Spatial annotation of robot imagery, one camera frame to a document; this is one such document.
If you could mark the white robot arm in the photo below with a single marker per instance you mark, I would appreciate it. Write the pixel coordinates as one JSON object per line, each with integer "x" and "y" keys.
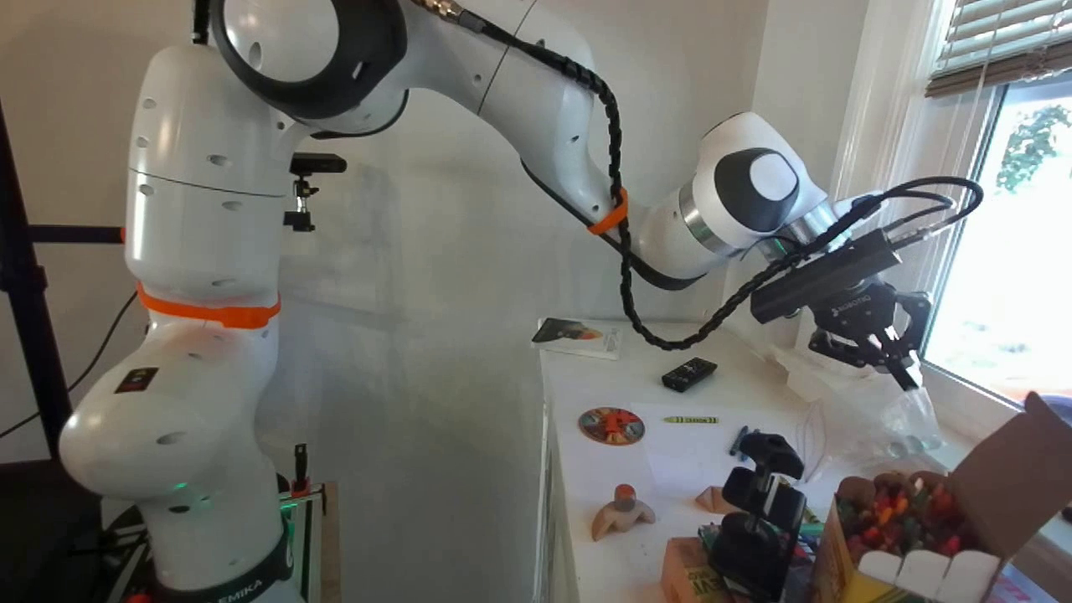
{"x": 208, "y": 199}

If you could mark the black camera on stand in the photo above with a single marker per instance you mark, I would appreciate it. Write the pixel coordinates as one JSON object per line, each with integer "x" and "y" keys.
{"x": 302, "y": 169}

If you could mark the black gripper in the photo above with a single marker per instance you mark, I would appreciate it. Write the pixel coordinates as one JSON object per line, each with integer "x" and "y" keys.
{"x": 858, "y": 315}

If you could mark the white window blinds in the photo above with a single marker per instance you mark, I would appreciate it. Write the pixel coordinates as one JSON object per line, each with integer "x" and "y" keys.
{"x": 1000, "y": 41}

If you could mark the green pencil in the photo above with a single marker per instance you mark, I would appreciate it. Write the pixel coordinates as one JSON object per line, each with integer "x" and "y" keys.
{"x": 691, "y": 420}

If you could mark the black remote control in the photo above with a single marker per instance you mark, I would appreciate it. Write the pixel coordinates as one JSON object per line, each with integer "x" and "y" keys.
{"x": 685, "y": 376}

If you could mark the small wooden figurine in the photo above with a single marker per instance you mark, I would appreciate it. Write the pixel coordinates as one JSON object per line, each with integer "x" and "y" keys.
{"x": 621, "y": 512}

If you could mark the small brown toy piece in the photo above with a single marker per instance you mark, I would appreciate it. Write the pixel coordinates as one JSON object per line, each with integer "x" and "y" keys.
{"x": 716, "y": 501}

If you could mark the open cardboard box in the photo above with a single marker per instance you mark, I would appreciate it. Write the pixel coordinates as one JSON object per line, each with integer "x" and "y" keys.
{"x": 943, "y": 536}

